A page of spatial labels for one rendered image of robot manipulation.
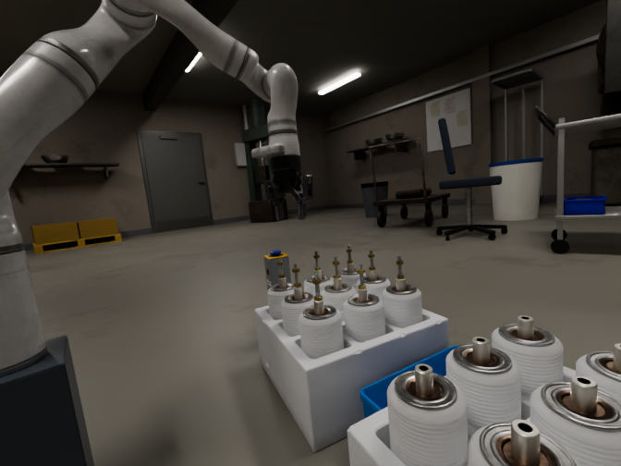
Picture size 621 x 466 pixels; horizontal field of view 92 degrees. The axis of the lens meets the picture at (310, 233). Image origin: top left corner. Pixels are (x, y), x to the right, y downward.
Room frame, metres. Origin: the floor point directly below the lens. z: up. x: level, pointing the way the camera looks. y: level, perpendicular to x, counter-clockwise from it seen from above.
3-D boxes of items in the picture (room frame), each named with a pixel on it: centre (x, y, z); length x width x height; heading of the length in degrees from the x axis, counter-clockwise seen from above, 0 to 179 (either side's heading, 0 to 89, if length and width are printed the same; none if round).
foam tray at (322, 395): (0.79, -0.06, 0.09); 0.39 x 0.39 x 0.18; 25
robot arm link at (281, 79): (0.74, 0.04, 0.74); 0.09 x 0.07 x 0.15; 28
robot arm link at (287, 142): (0.73, 0.06, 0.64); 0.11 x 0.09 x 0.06; 144
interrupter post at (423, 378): (0.36, -0.13, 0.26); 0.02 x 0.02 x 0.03
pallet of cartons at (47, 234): (5.22, 4.07, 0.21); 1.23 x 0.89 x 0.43; 128
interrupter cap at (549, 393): (0.30, -0.29, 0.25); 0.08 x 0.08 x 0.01
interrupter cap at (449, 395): (0.36, -0.13, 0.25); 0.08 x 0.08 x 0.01
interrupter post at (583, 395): (0.30, -0.29, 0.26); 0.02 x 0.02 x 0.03
